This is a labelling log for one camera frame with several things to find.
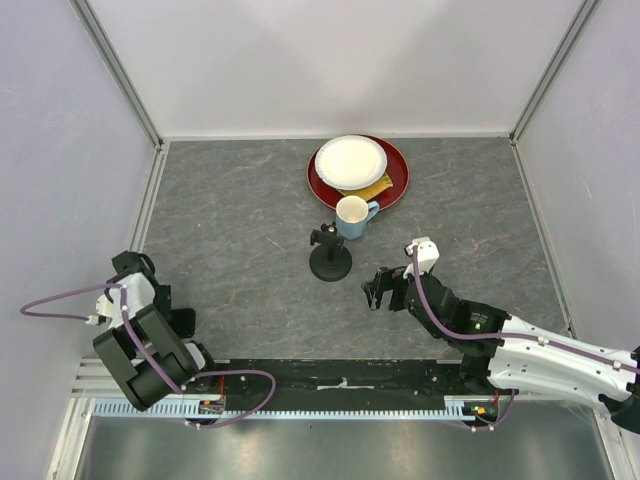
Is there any black phone stand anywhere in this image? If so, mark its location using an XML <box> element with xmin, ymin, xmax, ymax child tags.
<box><xmin>309</xmin><ymin>222</ymin><xmax>352</xmax><ymax>282</ymax></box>

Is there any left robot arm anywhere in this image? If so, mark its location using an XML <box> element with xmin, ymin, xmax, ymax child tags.
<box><xmin>93</xmin><ymin>250</ymin><xmax>382</xmax><ymax>424</ymax></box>

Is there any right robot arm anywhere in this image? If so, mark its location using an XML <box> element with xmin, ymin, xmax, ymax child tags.
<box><xmin>362</xmin><ymin>267</ymin><xmax>639</xmax><ymax>433</ymax></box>

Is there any light blue mug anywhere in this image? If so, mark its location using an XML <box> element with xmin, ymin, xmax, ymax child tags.
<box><xmin>335</xmin><ymin>195</ymin><xmax>380</xmax><ymax>240</ymax></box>

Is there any yellow sponge cloth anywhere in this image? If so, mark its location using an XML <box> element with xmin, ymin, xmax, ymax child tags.
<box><xmin>339</xmin><ymin>173</ymin><xmax>393</xmax><ymax>201</ymax></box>

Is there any red round tray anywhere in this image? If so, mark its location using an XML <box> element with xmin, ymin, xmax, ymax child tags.
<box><xmin>306</xmin><ymin>135</ymin><xmax>410</xmax><ymax>211</ymax></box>

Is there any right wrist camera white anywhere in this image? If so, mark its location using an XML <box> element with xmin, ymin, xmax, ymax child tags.
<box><xmin>403</xmin><ymin>237</ymin><xmax>440</xmax><ymax>278</ymax></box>

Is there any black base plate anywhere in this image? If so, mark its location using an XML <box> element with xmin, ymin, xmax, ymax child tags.
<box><xmin>201</xmin><ymin>359</ymin><xmax>496</xmax><ymax>409</ymax></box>

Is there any light blue cable duct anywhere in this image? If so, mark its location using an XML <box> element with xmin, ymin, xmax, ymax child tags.
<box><xmin>92</xmin><ymin>395</ymin><xmax>501</xmax><ymax>422</ymax></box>

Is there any aluminium frame post right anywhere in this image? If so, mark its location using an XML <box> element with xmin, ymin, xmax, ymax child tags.
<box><xmin>509</xmin><ymin>0</ymin><xmax>601</xmax><ymax>146</ymax></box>

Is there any aluminium frame post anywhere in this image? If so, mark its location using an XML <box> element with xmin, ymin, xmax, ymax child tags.
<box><xmin>69</xmin><ymin>0</ymin><xmax>164</xmax><ymax>150</ymax></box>
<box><xmin>509</xmin><ymin>0</ymin><xmax>601</xmax><ymax>146</ymax></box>

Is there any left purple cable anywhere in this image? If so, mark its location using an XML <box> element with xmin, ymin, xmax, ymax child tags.
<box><xmin>19</xmin><ymin>282</ymin><xmax>279</xmax><ymax>431</ymax></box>

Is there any aluminium frame post left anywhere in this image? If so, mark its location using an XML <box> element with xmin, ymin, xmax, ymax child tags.
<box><xmin>69</xmin><ymin>0</ymin><xmax>164</xmax><ymax>150</ymax></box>

